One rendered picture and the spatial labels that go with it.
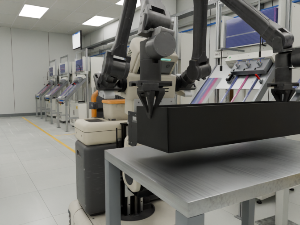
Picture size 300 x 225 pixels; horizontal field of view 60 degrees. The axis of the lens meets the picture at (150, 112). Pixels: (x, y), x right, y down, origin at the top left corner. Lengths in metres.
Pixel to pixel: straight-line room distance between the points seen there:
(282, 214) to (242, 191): 1.60
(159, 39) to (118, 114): 0.95
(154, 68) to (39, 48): 9.70
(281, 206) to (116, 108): 1.36
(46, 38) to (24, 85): 1.88
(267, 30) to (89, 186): 1.13
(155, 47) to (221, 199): 0.35
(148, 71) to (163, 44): 0.09
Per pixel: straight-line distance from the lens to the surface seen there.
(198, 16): 1.27
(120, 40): 1.07
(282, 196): 2.13
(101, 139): 1.45
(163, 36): 0.62
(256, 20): 1.11
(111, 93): 1.18
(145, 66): 0.68
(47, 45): 10.38
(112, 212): 0.91
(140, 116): 0.75
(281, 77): 1.07
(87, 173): 1.48
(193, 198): 0.51
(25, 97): 10.14
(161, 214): 1.60
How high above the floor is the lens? 1.00
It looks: 6 degrees down
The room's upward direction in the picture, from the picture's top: straight up
